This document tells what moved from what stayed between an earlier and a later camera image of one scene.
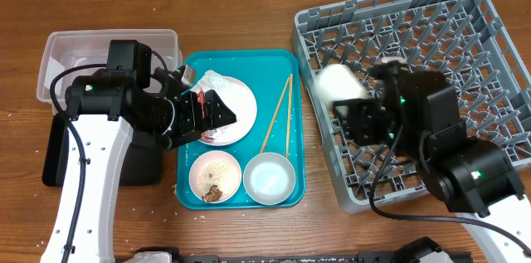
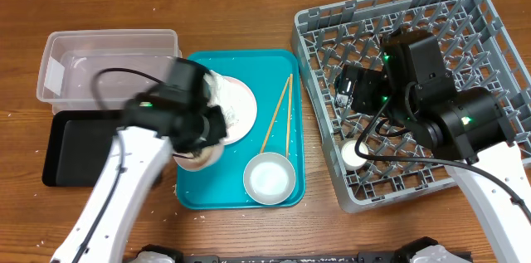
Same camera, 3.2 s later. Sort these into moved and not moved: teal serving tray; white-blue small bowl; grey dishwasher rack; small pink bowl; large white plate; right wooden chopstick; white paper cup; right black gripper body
Moved: right black gripper body; white paper cup; small pink bowl
Not moved: right wooden chopstick; grey dishwasher rack; teal serving tray; large white plate; white-blue small bowl
